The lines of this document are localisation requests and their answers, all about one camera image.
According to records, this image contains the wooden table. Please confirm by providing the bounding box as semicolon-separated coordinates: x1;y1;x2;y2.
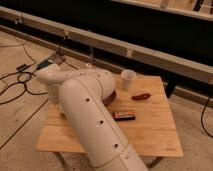
36;74;183;165

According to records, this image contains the red sausage toy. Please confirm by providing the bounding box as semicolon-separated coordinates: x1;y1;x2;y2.
132;93;151;101

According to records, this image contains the black and red box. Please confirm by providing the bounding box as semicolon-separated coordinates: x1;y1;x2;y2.
113;111;135;121

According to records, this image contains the black power adapter box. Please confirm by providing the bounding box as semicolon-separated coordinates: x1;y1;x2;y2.
36;60;53;70

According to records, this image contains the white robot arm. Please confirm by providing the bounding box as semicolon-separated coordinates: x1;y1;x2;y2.
36;64;148;171

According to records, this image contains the black floor cable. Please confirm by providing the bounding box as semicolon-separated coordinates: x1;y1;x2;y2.
0;43;51;106

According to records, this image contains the black cable at right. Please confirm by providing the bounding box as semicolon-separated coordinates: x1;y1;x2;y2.
200;94;213;139

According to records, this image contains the small black plug block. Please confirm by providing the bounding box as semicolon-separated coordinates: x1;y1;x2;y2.
16;64;30;72

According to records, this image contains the purple bowl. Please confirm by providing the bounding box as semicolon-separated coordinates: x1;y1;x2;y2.
102;90;116;106

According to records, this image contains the white paper cup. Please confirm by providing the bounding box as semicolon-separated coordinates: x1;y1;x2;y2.
121;70;136;90

